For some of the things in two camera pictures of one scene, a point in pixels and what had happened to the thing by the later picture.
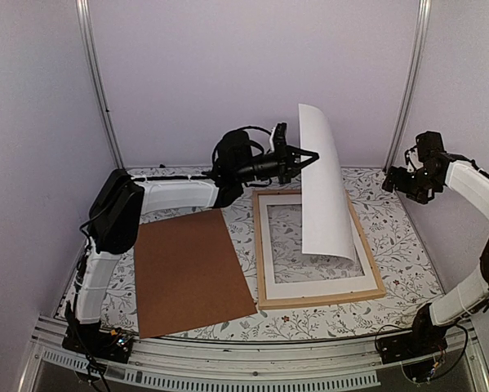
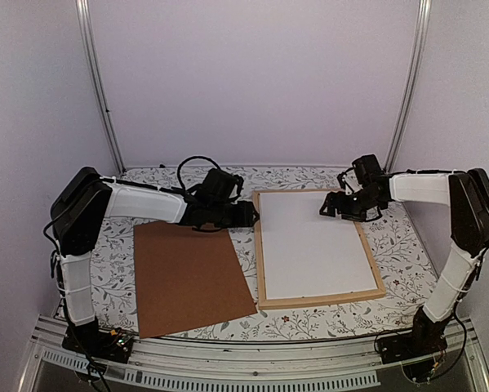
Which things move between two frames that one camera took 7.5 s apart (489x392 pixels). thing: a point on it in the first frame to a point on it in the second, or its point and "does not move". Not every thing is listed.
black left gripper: [289, 167] to [245, 217]
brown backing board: [188, 273] does not move
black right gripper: [400, 185] to [331, 200]
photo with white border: [326, 225] to [306, 252]
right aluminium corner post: [423, 29] does not move
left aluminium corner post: [85, 37] does not move
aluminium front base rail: [169, 366] does not move
